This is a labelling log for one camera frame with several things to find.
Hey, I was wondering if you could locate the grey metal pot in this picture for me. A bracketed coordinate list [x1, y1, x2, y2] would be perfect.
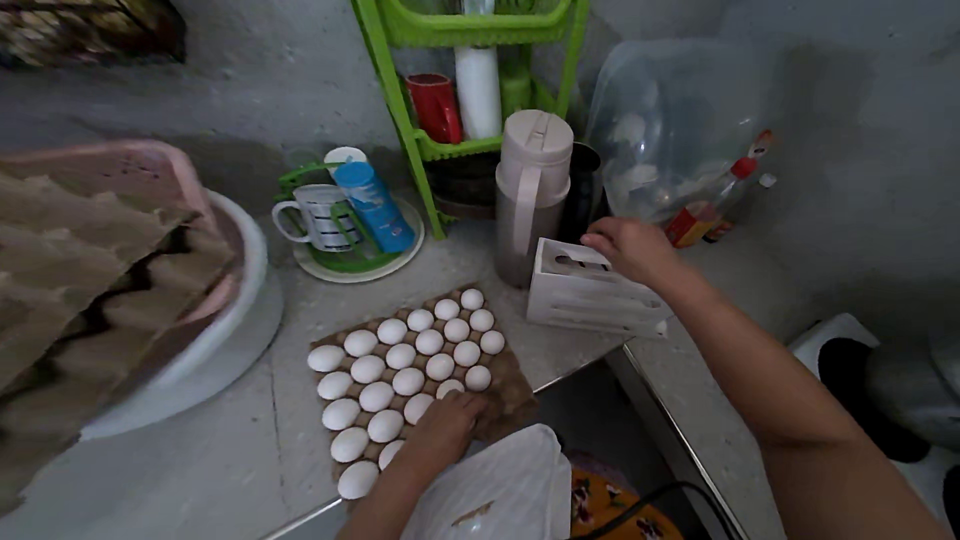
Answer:
[866, 307, 960, 453]

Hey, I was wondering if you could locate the person's left hand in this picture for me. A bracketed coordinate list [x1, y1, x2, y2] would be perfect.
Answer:
[403, 390, 489, 477]

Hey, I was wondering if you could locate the green cup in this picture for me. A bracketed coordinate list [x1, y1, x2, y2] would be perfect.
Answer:
[499, 63, 533, 115]

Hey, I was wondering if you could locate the person's right forearm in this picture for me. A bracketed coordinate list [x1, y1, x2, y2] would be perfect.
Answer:
[652, 258, 948, 540]

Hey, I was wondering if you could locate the red mug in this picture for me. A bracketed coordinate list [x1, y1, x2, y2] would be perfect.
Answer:
[405, 72, 464, 146]

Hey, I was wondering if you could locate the group of white eggs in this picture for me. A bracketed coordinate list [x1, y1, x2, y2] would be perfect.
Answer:
[306, 288, 506, 501]

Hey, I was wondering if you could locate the person's right hand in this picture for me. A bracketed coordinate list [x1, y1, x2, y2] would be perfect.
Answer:
[580, 216, 685, 292]

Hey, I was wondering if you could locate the stack of cardboard egg trays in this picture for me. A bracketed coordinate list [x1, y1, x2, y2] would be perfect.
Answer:
[0, 168, 236, 519]

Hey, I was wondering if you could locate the person's body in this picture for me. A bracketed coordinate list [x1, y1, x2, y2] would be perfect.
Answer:
[568, 451, 685, 540]

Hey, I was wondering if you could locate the red-capped bottle with red label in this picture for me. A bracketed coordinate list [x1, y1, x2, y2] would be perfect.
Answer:
[663, 156, 759, 250]

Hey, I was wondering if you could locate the white stove with black burners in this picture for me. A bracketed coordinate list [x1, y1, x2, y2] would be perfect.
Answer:
[787, 312, 960, 540]

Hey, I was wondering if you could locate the green mug holder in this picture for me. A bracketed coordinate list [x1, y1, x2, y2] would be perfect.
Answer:
[277, 162, 403, 275]

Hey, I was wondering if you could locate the black cable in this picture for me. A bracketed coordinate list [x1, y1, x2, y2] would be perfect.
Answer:
[568, 480, 744, 540]

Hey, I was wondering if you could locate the white slotted plastic holder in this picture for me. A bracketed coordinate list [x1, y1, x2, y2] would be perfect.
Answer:
[526, 237, 674, 339]

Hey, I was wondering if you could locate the white-capped clear bottle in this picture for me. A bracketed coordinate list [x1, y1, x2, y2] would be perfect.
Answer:
[702, 171, 779, 245]

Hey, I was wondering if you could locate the green plastic rack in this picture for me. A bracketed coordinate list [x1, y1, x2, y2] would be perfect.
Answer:
[351, 0, 591, 240]

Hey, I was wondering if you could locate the white mug with black print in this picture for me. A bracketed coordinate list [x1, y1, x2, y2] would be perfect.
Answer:
[271, 183, 364, 253]

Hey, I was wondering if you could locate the person's left forearm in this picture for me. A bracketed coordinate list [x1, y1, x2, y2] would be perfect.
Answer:
[336, 442, 445, 540]

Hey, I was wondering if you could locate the brown cardboard egg tray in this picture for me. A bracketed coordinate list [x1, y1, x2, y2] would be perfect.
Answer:
[309, 283, 540, 481]

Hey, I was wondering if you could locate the white cup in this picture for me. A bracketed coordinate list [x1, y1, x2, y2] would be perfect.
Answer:
[323, 146, 369, 177]

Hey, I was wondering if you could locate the dark wire basket with contents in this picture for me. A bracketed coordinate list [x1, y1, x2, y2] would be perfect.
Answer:
[0, 0, 189, 69]

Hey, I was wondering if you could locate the large white round tub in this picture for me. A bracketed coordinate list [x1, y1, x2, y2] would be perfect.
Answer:
[79, 189, 285, 441]

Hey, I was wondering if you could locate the blue cylindrical can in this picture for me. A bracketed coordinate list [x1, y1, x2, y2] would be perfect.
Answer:
[333, 162, 417, 255]

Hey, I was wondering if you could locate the tall white cylindrical container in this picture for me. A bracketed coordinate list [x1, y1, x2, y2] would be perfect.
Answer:
[453, 0, 504, 142]

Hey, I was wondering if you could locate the translucent plastic tub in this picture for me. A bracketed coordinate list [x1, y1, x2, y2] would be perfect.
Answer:
[585, 39, 781, 235]

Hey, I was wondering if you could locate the dark round pan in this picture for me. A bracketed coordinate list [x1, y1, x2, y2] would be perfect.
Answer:
[424, 152, 502, 222]

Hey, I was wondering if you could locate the pink plastic basin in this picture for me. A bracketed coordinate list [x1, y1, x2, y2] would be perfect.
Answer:
[0, 139, 243, 324]

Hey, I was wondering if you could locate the beige and grey thermos jug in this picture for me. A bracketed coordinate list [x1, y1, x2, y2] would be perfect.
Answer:
[494, 109, 576, 290]

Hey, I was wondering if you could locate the white round plate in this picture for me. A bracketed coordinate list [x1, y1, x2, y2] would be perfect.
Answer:
[292, 196, 427, 285]

